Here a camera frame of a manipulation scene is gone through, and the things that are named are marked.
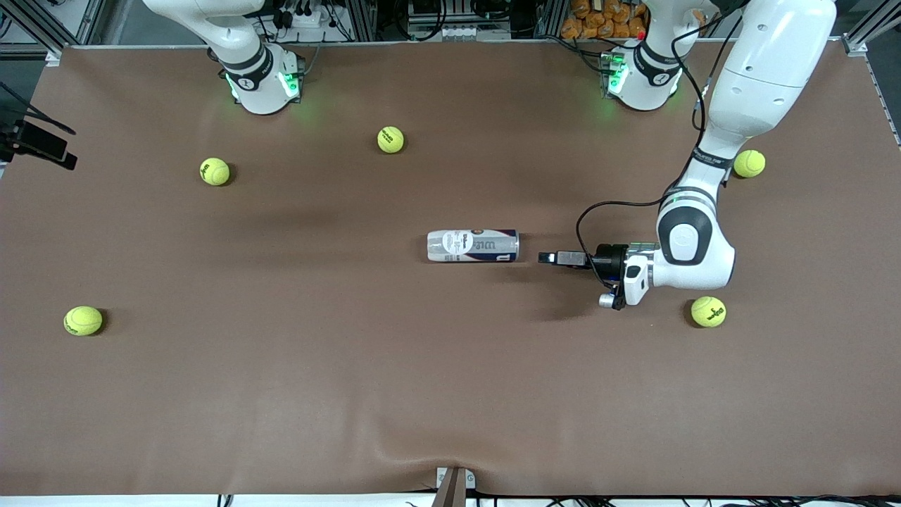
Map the thin black right gripper cable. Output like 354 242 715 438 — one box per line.
0 81 77 136

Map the grey metal bracket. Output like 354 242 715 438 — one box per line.
436 467 477 492

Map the clear blue-white Wilson tennis can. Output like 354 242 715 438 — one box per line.
427 229 520 263

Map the aluminium frame profile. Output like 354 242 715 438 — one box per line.
0 0 80 65
843 0 901 57

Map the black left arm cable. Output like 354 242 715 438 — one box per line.
576 0 747 289

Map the brown mount post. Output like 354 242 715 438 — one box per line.
431 468 467 507

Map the white power strip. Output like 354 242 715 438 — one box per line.
278 2 340 33

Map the brown table mat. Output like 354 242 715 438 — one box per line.
0 39 901 498

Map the dark electronics box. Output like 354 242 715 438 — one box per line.
405 0 515 42

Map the pile of orange packets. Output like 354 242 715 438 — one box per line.
561 0 650 40

